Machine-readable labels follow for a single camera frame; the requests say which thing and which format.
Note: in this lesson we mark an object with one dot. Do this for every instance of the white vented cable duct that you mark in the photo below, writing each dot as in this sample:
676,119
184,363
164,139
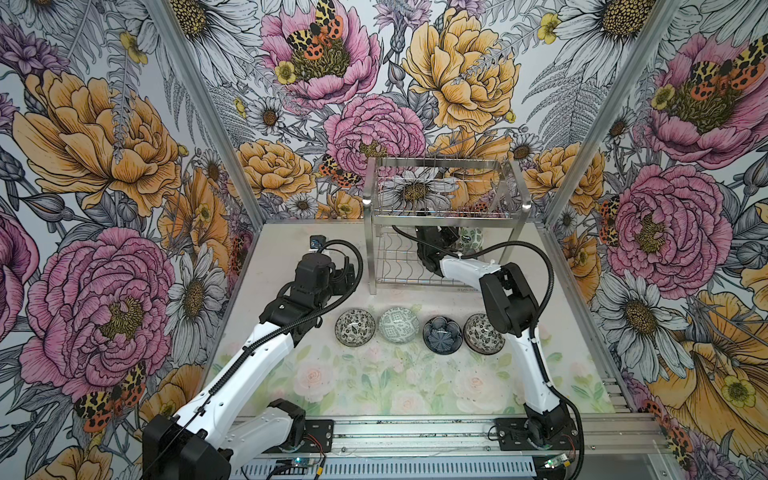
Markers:
482,467

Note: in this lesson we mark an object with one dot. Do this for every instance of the steel two-tier dish rack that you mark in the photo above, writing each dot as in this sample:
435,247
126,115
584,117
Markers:
484,195

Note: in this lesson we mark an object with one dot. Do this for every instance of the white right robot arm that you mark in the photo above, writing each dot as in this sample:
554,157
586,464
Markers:
513,311

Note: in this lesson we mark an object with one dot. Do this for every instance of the teal geometric pattern bowl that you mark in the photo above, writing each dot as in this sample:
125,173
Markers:
398,325

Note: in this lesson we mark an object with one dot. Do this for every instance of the dark blue floral bowl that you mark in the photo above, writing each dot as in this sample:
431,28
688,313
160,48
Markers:
442,335

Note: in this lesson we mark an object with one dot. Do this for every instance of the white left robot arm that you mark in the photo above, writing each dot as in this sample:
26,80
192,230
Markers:
201,439

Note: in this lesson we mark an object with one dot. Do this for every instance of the aluminium corner post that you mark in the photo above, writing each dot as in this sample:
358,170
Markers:
184,65
646,46

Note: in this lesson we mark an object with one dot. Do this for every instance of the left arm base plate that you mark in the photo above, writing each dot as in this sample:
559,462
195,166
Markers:
309,436

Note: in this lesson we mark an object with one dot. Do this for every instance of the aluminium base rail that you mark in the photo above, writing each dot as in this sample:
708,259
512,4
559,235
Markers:
449,435

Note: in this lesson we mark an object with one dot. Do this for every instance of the aluminium left corner post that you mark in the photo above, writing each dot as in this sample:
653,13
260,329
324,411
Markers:
184,65

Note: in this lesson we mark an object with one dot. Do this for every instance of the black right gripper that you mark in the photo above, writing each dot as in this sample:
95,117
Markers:
454,232

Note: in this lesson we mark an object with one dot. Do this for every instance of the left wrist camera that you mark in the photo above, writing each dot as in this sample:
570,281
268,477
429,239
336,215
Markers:
316,242

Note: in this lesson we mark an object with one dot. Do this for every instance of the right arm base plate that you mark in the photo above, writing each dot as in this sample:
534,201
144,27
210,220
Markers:
512,434

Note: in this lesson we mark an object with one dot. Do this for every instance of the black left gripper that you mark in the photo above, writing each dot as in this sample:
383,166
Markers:
340,277

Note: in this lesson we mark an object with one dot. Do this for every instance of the aluminium right corner post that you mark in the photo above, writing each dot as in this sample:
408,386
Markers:
646,46

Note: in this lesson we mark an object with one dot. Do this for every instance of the green leaf pattern bowl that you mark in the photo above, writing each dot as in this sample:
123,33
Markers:
470,240

